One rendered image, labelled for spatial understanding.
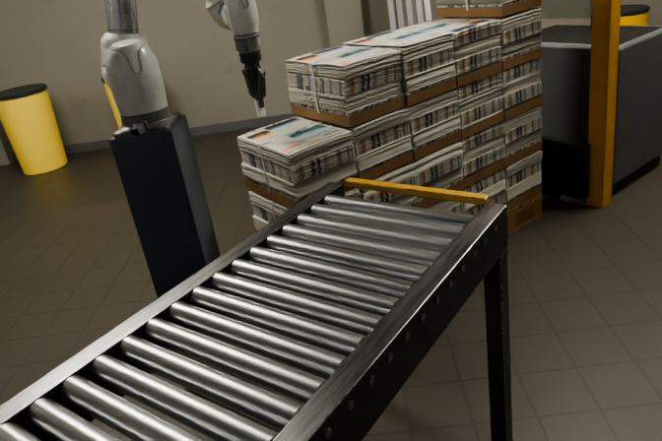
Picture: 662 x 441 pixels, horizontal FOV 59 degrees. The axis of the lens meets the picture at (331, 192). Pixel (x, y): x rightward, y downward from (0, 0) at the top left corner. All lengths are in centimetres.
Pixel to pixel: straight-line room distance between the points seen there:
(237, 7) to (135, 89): 43
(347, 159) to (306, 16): 322
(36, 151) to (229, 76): 174
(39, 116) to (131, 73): 362
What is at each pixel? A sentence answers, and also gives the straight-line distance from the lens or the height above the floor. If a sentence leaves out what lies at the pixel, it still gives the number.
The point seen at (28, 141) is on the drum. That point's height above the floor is 30.
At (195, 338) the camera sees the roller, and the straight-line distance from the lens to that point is 121.
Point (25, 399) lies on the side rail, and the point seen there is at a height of 80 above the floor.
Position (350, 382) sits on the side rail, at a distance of 102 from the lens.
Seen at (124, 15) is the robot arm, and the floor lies 134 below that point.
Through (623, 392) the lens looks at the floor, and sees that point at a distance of 223.
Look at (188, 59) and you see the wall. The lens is 548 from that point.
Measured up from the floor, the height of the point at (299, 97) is 91.
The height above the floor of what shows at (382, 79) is 97.
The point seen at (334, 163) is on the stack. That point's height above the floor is 73.
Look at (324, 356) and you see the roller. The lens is 108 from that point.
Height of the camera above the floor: 147
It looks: 23 degrees down
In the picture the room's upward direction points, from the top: 9 degrees counter-clockwise
